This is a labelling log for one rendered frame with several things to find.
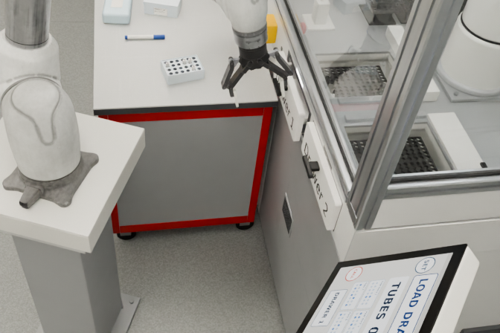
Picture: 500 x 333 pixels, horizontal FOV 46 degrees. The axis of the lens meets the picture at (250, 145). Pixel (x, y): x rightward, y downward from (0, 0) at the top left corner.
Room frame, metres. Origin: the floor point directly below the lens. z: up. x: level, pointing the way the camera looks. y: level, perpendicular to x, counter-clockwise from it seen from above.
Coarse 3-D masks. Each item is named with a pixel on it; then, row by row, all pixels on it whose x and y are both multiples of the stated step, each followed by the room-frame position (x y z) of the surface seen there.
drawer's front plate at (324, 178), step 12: (312, 132) 1.15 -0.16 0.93; (312, 144) 1.12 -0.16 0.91; (312, 156) 1.10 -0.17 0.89; (324, 156) 1.07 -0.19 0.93; (324, 168) 1.02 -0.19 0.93; (312, 180) 1.06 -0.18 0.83; (324, 180) 1.00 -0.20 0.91; (324, 192) 0.98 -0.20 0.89; (336, 192) 0.95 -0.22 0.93; (324, 204) 0.96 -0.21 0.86; (336, 204) 0.91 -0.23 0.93; (324, 216) 0.94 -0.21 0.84; (336, 216) 0.91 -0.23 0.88
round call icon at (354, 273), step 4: (352, 268) 0.69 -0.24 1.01; (356, 268) 0.68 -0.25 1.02; (360, 268) 0.68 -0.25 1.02; (364, 268) 0.67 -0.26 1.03; (348, 272) 0.68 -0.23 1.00; (352, 272) 0.67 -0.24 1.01; (356, 272) 0.67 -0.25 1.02; (360, 272) 0.66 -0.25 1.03; (348, 276) 0.67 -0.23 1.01; (352, 276) 0.66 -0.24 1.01; (356, 276) 0.66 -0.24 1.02; (344, 280) 0.66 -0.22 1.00; (348, 280) 0.65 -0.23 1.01; (352, 280) 0.65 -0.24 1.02; (356, 280) 0.64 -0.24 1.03
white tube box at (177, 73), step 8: (184, 56) 1.56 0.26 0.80; (192, 56) 1.57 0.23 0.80; (176, 64) 1.52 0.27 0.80; (192, 64) 1.53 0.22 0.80; (200, 64) 1.54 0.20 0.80; (168, 72) 1.47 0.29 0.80; (176, 72) 1.48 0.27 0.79; (184, 72) 1.48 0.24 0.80; (192, 72) 1.49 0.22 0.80; (200, 72) 1.50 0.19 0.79; (168, 80) 1.45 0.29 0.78; (176, 80) 1.46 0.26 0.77; (184, 80) 1.48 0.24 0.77; (192, 80) 1.49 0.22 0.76
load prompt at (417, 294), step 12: (420, 276) 0.59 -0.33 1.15; (432, 276) 0.58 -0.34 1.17; (408, 288) 0.57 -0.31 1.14; (420, 288) 0.56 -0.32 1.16; (408, 300) 0.54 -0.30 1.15; (420, 300) 0.53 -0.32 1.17; (408, 312) 0.51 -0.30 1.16; (420, 312) 0.51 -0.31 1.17; (396, 324) 0.50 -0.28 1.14; (408, 324) 0.49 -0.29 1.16
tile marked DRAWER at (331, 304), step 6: (348, 288) 0.63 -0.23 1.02; (330, 294) 0.63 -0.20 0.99; (336, 294) 0.62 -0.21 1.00; (342, 294) 0.62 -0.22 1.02; (330, 300) 0.61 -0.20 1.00; (336, 300) 0.60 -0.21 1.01; (324, 306) 0.60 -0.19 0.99; (330, 306) 0.59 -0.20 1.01; (336, 306) 0.59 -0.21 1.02; (318, 312) 0.59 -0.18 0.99; (324, 312) 0.58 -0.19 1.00; (330, 312) 0.58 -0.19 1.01; (318, 318) 0.57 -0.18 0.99; (324, 318) 0.56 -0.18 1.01; (330, 318) 0.56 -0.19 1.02; (312, 324) 0.56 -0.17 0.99; (318, 324) 0.55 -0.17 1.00; (324, 324) 0.55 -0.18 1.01
